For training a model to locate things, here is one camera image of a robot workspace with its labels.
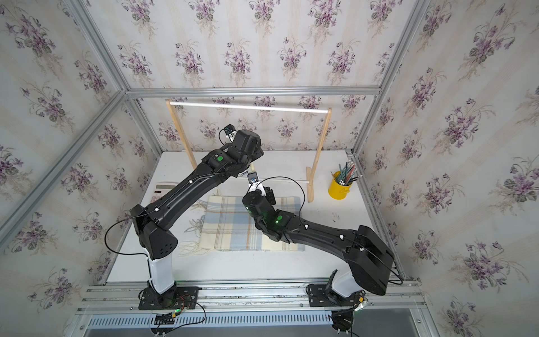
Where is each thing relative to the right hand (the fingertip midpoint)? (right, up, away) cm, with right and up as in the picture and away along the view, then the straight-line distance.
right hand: (259, 185), depth 79 cm
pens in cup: (+40, +4, +17) cm, 44 cm away
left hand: (+1, +13, -1) cm, 13 cm away
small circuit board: (-32, -46, -7) cm, 57 cm away
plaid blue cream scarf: (-17, -18, +12) cm, 27 cm away
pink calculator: (-52, -3, +28) cm, 59 cm away
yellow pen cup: (+35, -4, +17) cm, 39 cm away
